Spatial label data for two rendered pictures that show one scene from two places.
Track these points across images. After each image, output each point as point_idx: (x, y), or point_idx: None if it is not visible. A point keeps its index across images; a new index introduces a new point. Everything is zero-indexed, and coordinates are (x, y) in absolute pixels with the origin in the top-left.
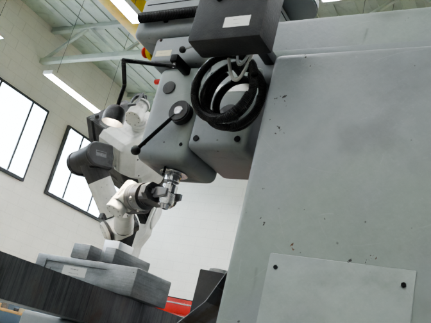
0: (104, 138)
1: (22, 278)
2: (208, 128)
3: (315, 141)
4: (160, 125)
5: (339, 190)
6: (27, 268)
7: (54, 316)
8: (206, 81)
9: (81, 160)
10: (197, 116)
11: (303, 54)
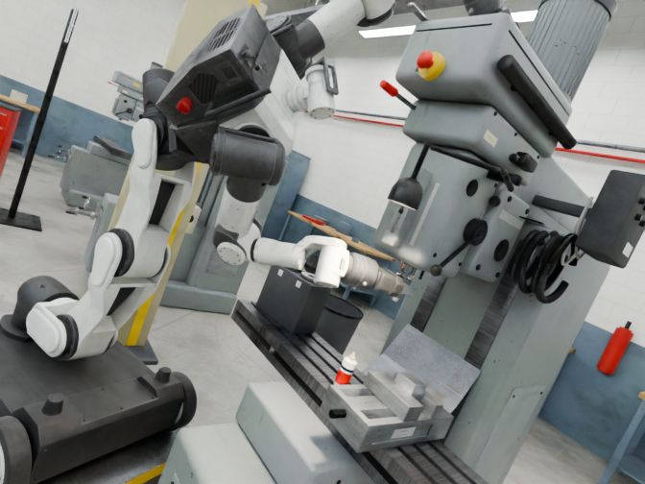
0: (264, 118)
1: None
2: (487, 258)
3: (555, 315)
4: (465, 247)
5: (547, 347)
6: None
7: (359, 465)
8: (549, 254)
9: (256, 175)
10: (485, 243)
11: None
